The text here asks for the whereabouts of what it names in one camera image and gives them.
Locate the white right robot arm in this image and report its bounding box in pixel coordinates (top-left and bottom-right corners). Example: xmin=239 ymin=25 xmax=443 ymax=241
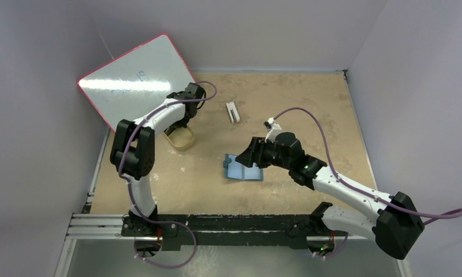
xmin=235 ymin=118 xmax=424 ymax=260

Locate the blue card holder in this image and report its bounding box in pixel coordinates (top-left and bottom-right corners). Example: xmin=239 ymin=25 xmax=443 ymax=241
xmin=223 ymin=154 xmax=264 ymax=181

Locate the pink framed whiteboard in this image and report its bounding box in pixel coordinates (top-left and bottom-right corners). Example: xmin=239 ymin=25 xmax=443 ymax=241
xmin=77 ymin=33 xmax=195 ymax=130

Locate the black mounting base plate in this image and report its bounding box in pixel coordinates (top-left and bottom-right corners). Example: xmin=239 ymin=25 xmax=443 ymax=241
xmin=121 ymin=214 xmax=346 ymax=252

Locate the gold oval tin tray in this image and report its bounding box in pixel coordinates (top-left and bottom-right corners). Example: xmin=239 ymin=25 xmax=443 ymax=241
xmin=163 ymin=126 xmax=195 ymax=151

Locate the white whiteboard eraser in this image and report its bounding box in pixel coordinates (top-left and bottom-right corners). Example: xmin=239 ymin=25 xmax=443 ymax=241
xmin=225 ymin=102 xmax=240 ymax=123

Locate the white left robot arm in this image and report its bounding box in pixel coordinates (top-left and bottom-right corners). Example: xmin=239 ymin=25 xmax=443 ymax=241
xmin=110 ymin=82 xmax=210 ymax=236

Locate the aluminium frame rail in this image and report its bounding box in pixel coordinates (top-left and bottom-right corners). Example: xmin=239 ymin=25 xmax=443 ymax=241
xmin=64 ymin=213 xmax=370 ymax=241

